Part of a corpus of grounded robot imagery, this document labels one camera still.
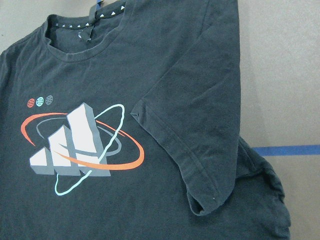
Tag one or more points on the black graphic t-shirt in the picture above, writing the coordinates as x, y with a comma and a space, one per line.
125, 126

